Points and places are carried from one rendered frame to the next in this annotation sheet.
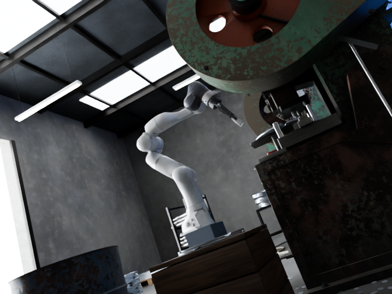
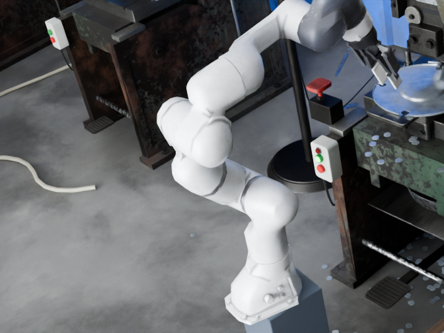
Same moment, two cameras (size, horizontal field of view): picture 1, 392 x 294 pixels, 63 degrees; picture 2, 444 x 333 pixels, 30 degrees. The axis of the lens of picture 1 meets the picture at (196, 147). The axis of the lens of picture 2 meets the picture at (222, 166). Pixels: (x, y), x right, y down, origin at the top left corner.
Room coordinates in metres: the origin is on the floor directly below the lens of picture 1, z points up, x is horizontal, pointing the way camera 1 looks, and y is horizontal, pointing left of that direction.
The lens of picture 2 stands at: (0.85, 1.47, 2.06)
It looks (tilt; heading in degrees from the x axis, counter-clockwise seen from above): 34 degrees down; 312
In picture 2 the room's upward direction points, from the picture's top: 14 degrees counter-clockwise
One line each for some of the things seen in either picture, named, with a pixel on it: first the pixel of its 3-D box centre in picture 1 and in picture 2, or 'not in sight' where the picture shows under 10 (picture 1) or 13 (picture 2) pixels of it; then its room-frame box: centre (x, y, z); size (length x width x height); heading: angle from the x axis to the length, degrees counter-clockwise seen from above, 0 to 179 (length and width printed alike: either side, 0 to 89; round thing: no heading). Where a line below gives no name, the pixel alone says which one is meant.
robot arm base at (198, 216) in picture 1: (194, 219); (261, 277); (1.97, 0.16, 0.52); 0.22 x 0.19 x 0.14; 66
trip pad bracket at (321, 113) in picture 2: not in sight; (328, 122); (2.08, -0.46, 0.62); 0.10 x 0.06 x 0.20; 164
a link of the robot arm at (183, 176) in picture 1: (186, 185); (270, 220); (1.92, 0.13, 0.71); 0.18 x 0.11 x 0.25; 167
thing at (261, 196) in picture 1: (272, 215); not in sight; (4.83, -0.69, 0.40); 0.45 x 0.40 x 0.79; 176
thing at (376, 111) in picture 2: (276, 146); (413, 115); (1.76, -0.42, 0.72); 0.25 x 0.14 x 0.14; 74
